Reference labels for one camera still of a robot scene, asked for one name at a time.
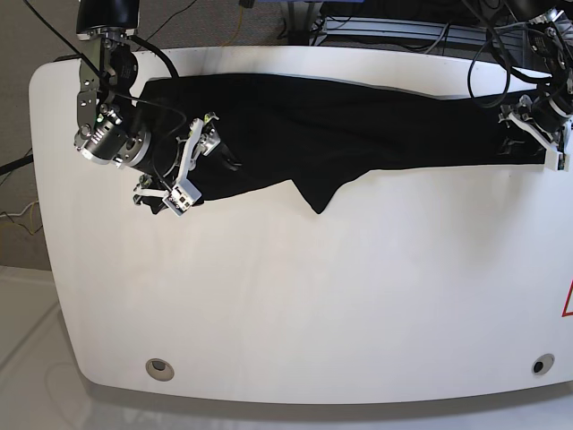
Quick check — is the aluminium frame rail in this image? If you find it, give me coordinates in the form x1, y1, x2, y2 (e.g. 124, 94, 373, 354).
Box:
308, 16, 538, 57

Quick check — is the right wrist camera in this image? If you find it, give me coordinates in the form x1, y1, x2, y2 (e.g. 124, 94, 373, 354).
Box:
162, 178, 202, 217

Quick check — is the yellow floor cable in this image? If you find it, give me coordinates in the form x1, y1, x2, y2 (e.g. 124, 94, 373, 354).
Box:
0, 202, 44, 237

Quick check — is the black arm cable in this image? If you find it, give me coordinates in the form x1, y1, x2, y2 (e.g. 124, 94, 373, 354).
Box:
21, 0, 189, 180
460, 0, 556, 109

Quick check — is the left table grommet hole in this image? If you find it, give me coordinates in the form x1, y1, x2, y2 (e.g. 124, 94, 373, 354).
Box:
145, 358, 175, 382

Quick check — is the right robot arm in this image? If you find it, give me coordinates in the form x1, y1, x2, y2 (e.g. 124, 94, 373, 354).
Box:
74, 1, 241, 216

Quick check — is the right table grommet hole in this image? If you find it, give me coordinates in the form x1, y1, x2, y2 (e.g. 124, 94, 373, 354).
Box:
532, 354, 555, 376

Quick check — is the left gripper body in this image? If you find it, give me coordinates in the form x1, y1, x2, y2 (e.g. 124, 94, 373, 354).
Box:
500, 94, 572, 152

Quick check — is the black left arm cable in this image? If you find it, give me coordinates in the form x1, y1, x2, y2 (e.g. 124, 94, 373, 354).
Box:
460, 0, 556, 109

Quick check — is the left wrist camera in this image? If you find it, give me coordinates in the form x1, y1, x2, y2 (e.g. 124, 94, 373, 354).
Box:
544, 146, 572, 172

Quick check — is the red warning triangle sticker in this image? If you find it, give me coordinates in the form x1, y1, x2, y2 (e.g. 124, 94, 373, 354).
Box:
561, 282, 573, 317

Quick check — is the table grommet hole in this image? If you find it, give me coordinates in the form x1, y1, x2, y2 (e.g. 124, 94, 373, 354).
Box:
145, 358, 175, 382
532, 354, 555, 376

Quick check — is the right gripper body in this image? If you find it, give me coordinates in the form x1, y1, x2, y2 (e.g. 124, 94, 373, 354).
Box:
133, 112, 220, 204

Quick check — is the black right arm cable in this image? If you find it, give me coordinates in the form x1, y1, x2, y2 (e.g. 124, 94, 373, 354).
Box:
21, 0, 189, 180

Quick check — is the black T-shirt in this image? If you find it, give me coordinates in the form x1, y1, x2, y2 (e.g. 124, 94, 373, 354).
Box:
141, 73, 545, 212

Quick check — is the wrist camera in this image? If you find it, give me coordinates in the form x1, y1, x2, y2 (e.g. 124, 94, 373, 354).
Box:
162, 178, 202, 217
544, 146, 572, 172

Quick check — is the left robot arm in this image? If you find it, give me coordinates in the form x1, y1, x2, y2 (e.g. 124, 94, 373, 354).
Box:
500, 1, 572, 170

